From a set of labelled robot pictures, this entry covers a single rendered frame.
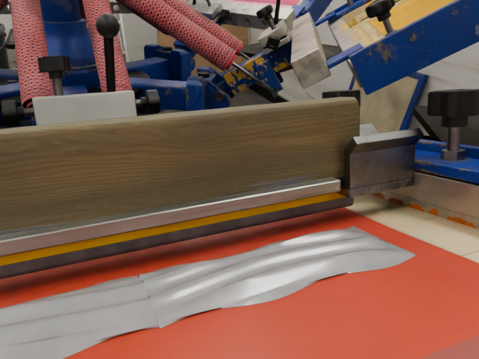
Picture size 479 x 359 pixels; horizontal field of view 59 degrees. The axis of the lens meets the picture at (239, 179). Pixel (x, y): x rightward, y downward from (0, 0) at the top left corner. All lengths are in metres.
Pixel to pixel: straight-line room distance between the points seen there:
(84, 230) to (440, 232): 0.26
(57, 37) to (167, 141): 0.79
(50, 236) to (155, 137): 0.09
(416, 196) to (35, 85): 0.57
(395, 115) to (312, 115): 2.53
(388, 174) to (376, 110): 2.61
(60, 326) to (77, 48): 0.87
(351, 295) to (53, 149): 0.21
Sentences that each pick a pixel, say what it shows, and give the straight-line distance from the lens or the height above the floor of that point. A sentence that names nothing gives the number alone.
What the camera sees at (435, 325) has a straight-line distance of 0.24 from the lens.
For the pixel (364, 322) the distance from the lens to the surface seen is 0.24.
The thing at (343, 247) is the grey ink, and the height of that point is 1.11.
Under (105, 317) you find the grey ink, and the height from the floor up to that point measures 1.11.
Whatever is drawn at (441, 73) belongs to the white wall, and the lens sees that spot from 2.74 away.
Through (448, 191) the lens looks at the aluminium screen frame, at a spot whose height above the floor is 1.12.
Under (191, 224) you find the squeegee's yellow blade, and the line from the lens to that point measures 0.33.
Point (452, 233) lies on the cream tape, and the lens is 0.36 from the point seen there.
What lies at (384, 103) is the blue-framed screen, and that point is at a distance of 2.95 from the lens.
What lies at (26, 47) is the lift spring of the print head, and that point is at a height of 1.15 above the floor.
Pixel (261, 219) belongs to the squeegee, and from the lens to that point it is 0.35.
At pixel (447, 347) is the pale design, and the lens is 0.23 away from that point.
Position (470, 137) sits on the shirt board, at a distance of 1.10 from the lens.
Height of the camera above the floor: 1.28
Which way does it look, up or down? 27 degrees down
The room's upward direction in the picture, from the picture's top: 2 degrees clockwise
